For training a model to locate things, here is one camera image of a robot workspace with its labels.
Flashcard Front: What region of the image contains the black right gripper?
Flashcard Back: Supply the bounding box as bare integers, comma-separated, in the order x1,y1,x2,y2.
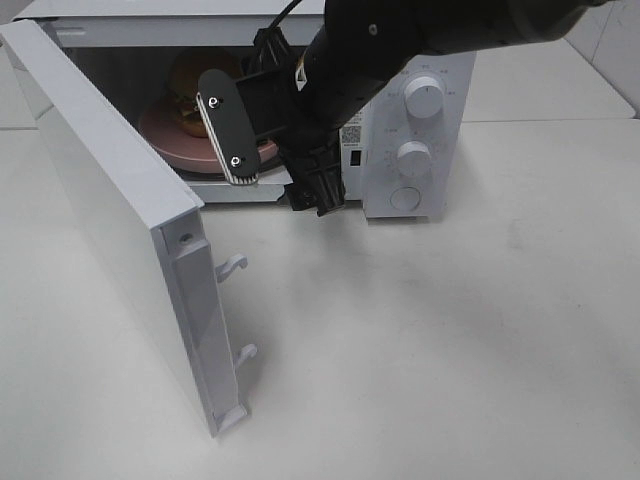
234,49,400,216

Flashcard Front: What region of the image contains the round white door button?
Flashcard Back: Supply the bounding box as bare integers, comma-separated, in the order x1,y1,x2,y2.
390,187,421,212

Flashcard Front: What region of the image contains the white timer knob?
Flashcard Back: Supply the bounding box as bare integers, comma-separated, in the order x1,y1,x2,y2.
397,141,432,178

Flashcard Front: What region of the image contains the pink round plate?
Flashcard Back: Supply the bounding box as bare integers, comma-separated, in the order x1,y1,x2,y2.
137,97,281,170

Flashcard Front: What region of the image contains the burger with lettuce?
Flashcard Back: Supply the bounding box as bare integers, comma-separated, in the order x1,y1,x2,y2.
166,47,243,138

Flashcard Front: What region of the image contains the white microwave door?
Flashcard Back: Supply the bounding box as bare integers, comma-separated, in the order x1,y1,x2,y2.
1,20,257,435

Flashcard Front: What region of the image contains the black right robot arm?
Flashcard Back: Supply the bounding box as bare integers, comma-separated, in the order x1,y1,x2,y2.
237,0,598,216

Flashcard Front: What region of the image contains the white warning label sticker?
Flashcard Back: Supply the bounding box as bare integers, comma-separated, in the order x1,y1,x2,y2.
340,111,365,145

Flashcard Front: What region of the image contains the white microwave oven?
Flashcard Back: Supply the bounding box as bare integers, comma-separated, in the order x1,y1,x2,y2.
1,1,476,218

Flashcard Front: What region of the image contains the upper white power knob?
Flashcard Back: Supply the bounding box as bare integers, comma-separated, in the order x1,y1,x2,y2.
403,75,445,119

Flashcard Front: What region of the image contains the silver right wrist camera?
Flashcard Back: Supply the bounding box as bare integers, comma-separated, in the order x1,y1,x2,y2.
196,69,260,186

